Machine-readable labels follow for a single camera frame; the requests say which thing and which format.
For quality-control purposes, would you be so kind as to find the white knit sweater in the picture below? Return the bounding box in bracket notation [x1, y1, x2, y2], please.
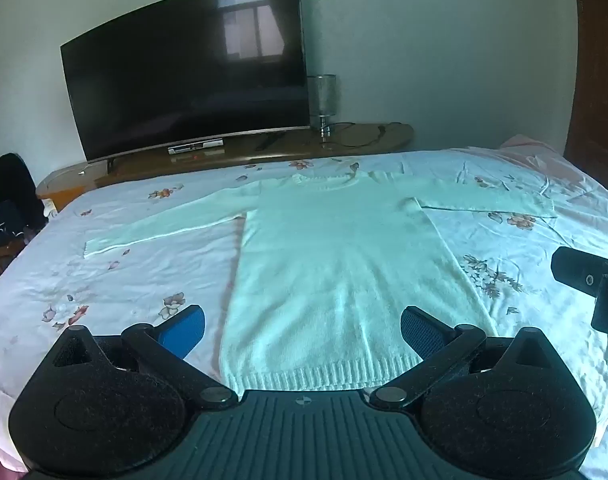
[82, 172, 558, 394]

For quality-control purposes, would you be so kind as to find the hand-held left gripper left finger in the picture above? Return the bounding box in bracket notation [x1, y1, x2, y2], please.
[48, 304, 239, 410]

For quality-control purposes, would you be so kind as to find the silver set-top box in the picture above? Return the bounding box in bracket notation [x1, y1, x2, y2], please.
[167, 140, 224, 156]

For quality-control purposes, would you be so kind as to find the brown wooden door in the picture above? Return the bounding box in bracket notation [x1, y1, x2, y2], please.
[564, 0, 608, 187]

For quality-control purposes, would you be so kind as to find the floral bed sheet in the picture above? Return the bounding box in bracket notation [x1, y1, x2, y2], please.
[0, 146, 608, 480]

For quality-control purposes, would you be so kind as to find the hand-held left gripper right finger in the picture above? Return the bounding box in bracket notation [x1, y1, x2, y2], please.
[369, 305, 560, 410]

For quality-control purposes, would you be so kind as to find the black curved television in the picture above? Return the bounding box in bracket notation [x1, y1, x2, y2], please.
[60, 0, 310, 164]

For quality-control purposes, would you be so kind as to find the pink blanket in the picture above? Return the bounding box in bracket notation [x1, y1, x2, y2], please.
[498, 133, 608, 197]

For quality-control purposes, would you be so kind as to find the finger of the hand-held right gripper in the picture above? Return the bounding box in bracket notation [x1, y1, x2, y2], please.
[551, 246, 608, 287]

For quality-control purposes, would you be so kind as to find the wooden chair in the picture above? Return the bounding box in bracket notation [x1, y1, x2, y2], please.
[0, 239, 27, 286]

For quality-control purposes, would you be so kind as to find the glass table lamp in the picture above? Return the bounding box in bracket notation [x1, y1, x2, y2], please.
[306, 74, 337, 144]

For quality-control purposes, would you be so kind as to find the black cable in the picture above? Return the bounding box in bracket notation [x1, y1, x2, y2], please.
[328, 120, 403, 148]

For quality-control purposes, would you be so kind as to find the wooden television stand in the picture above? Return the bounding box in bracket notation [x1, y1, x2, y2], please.
[36, 122, 415, 212]

